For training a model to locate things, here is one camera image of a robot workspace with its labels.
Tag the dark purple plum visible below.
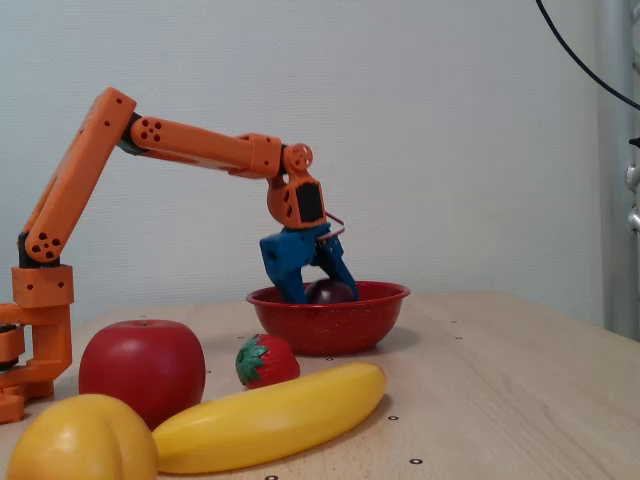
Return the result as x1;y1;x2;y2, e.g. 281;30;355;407
303;278;357;305

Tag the yellow banana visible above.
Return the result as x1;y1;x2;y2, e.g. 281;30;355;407
151;361;388;475

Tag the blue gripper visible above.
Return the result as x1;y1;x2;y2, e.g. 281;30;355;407
259;224;360;305

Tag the black hanging cable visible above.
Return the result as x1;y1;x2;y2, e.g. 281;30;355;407
534;0;640;111

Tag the silver clamp knob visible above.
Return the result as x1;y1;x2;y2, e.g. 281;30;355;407
624;162;640;232

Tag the yellow peach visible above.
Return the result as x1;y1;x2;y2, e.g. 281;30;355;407
6;393;160;480

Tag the red speckled bowl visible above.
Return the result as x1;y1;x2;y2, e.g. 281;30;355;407
245;280;412;358

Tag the red apple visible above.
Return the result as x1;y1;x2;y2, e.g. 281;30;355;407
78;318;207;431

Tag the grey metal pole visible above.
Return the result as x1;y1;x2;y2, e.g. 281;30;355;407
594;0;640;344

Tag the red strawberry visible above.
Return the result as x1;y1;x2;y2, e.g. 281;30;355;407
234;333;302;391

